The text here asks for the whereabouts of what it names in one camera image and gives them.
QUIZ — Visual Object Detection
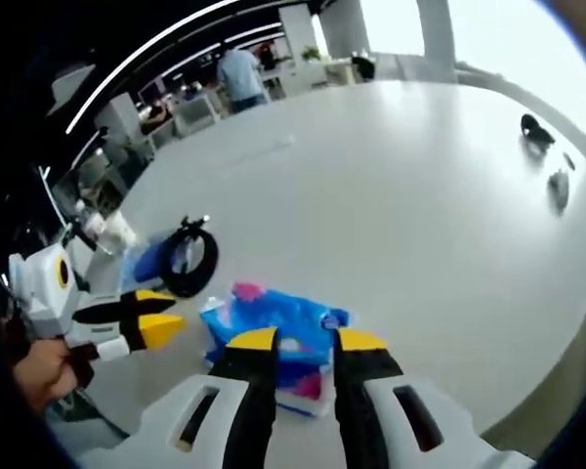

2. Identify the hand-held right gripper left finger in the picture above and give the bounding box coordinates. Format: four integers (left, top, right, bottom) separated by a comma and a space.
141, 325, 279, 469

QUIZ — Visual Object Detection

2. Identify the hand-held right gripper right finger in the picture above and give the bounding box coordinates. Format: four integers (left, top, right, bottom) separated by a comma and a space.
332, 326, 489, 469

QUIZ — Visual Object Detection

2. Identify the blue pad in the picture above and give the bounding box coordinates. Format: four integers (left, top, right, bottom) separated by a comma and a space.
121, 234, 177, 289

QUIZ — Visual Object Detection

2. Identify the paper cup with green print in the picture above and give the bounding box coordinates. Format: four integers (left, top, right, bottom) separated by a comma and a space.
105, 212, 138, 250

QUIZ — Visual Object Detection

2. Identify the clear plastic water bottle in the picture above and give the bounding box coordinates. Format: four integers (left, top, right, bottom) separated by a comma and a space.
75, 199, 113, 255

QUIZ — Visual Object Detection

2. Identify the black cable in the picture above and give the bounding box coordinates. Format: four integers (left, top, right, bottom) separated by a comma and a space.
160, 214, 221, 299

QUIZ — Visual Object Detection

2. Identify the blue tissue packet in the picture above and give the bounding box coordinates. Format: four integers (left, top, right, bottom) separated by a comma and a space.
199, 280, 360, 419

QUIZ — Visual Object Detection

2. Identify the person's left hand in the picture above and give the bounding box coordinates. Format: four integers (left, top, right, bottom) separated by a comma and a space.
12, 336, 97, 414

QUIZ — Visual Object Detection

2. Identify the white table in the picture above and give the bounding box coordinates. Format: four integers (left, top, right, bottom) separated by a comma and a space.
43, 80, 586, 469

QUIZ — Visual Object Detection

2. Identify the white office chair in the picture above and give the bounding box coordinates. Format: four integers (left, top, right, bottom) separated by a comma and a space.
175, 95, 224, 136

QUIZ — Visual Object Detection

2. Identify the small grey gadget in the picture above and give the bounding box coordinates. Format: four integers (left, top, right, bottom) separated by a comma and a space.
546, 168, 570, 211

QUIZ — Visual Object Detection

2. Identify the white counter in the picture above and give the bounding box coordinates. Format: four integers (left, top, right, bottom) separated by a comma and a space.
263, 58, 357, 97

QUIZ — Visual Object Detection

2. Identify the small black gadget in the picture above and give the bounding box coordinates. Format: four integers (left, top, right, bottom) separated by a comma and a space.
520, 112, 557, 147

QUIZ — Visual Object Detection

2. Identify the black office chair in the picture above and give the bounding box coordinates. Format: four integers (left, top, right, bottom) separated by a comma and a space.
351, 56, 376, 82

